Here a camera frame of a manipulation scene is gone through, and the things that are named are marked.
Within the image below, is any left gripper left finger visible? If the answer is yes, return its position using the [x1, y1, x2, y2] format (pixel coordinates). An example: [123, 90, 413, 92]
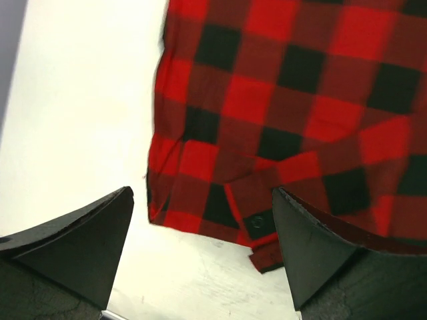
[1, 187, 134, 319]

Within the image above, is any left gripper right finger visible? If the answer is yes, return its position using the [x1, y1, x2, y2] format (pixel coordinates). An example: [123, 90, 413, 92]
[272, 188, 426, 319]

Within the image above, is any red black plaid shirt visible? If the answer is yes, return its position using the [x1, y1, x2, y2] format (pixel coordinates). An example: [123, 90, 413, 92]
[147, 1, 426, 273]

